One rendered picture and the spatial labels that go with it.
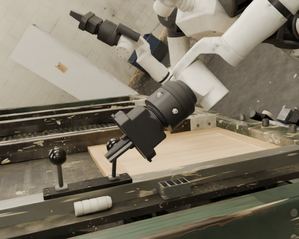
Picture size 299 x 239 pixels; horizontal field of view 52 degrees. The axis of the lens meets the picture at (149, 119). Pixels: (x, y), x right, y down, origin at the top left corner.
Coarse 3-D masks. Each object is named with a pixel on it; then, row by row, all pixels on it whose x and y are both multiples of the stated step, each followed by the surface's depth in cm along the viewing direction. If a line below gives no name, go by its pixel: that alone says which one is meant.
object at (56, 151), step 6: (54, 150) 62; (60, 150) 62; (48, 156) 62; (54, 156) 61; (60, 156) 61; (66, 156) 63; (54, 162) 61; (60, 162) 62; (60, 168) 65; (60, 174) 66; (60, 180) 67; (60, 186) 68; (66, 186) 69
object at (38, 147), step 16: (112, 128) 123; (176, 128) 128; (192, 128) 131; (0, 144) 107; (16, 144) 108; (32, 144) 110; (48, 144) 112; (64, 144) 114; (80, 144) 116; (96, 144) 118; (0, 160) 107; (16, 160) 109
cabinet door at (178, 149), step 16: (208, 128) 133; (160, 144) 114; (176, 144) 112; (192, 144) 111; (208, 144) 109; (224, 144) 108; (240, 144) 106; (256, 144) 104; (272, 144) 103; (96, 160) 99; (128, 160) 97; (144, 160) 96; (160, 160) 95; (176, 160) 94; (192, 160) 93; (208, 160) 91
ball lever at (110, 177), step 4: (112, 140) 66; (116, 140) 66; (108, 144) 66; (112, 144) 65; (108, 148) 66; (116, 160) 69; (112, 164) 70; (116, 164) 70; (112, 168) 71; (112, 172) 71; (108, 176) 72; (112, 176) 72; (116, 176) 72; (112, 180) 72
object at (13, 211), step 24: (168, 168) 80; (192, 168) 79; (216, 168) 80; (240, 168) 82; (264, 168) 85; (96, 192) 70; (120, 192) 72; (144, 192) 74; (0, 216) 63; (24, 216) 65; (48, 216) 67
